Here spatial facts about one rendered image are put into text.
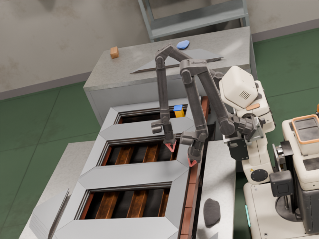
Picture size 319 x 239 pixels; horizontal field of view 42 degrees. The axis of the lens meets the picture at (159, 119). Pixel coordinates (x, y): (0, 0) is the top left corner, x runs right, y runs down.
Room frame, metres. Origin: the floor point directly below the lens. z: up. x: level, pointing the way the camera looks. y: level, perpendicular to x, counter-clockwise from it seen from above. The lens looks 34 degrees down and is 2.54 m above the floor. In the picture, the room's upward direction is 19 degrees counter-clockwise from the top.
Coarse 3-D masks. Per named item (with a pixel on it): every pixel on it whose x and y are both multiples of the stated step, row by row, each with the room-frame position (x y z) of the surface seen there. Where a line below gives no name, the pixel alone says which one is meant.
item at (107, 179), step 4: (108, 168) 2.11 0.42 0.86; (112, 168) 2.09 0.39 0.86; (104, 172) 2.08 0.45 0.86; (108, 172) 2.07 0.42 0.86; (112, 172) 2.06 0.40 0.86; (104, 176) 2.04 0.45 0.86; (108, 176) 2.03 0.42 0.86; (112, 176) 2.02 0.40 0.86; (104, 180) 2.00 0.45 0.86; (108, 180) 1.99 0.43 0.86; (112, 180) 1.98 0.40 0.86; (100, 184) 1.98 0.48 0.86; (104, 184) 1.97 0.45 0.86; (108, 184) 1.95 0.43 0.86
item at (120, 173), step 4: (116, 168) 2.08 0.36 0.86; (120, 168) 2.07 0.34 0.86; (124, 168) 2.05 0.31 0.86; (116, 172) 2.04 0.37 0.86; (120, 172) 2.03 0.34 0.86; (124, 172) 2.02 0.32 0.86; (116, 176) 2.00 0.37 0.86; (120, 176) 1.99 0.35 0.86; (124, 176) 1.98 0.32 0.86; (116, 180) 1.97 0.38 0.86; (120, 180) 1.96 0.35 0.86; (112, 184) 1.94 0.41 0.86; (116, 184) 1.93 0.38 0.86; (120, 184) 1.92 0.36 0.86
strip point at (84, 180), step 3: (90, 171) 2.14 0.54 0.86; (87, 174) 2.12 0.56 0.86; (90, 174) 2.11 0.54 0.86; (81, 177) 2.11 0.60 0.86; (84, 177) 2.10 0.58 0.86; (87, 177) 2.09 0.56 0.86; (90, 177) 2.08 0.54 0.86; (78, 180) 2.09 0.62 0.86; (81, 180) 2.08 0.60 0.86; (84, 180) 2.07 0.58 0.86; (87, 180) 2.06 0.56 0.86; (81, 183) 2.05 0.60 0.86; (84, 183) 2.04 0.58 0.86; (87, 183) 2.03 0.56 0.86; (84, 186) 2.01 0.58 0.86
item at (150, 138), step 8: (184, 104) 2.54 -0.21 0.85; (120, 112) 2.73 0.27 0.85; (128, 112) 2.70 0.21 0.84; (136, 112) 2.67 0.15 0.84; (144, 112) 2.65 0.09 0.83; (152, 112) 2.62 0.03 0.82; (152, 136) 2.29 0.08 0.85; (160, 136) 2.27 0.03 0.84; (176, 136) 2.23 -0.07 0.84; (112, 144) 2.39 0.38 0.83; (120, 144) 2.37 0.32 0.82; (104, 152) 2.32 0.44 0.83; (192, 160) 1.96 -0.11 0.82; (96, 168) 2.15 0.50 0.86; (80, 176) 2.12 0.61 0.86; (144, 184) 1.86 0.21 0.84; (152, 184) 1.84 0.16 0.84; (160, 184) 1.82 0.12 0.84; (168, 184) 1.81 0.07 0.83; (88, 192) 1.98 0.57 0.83; (168, 200) 1.68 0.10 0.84; (184, 200) 1.63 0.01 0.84; (80, 208) 1.85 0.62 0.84; (184, 208) 1.60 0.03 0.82; (80, 216) 1.80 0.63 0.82
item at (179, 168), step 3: (177, 162) 1.94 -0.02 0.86; (177, 165) 1.92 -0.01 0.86; (180, 165) 1.91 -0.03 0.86; (183, 165) 1.90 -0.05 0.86; (177, 168) 1.89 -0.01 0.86; (180, 168) 1.88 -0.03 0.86; (183, 168) 1.87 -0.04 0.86; (177, 171) 1.87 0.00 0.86; (180, 171) 1.86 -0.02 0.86; (183, 171) 1.85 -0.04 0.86; (174, 174) 1.85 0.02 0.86; (177, 174) 1.84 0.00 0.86; (180, 174) 1.83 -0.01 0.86; (174, 177) 1.82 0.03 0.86; (177, 177) 1.81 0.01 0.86; (174, 180) 1.80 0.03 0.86
